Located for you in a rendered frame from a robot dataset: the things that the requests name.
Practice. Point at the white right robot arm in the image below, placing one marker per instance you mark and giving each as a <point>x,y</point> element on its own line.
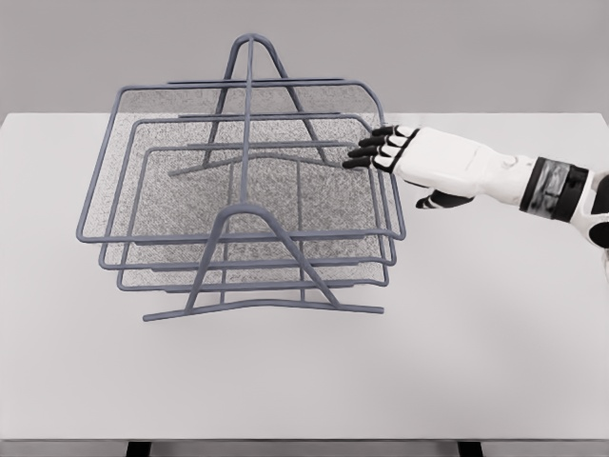
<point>552,183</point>

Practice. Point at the medium grey mesh tray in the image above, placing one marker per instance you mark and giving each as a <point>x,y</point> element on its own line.
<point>166,265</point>

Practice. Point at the large grey mesh tray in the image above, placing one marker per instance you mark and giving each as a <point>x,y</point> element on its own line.
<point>143,102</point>

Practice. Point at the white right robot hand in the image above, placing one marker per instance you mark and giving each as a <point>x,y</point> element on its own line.
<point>438,157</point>

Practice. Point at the small grey mesh tray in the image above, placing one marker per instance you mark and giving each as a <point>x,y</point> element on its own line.
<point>261,286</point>

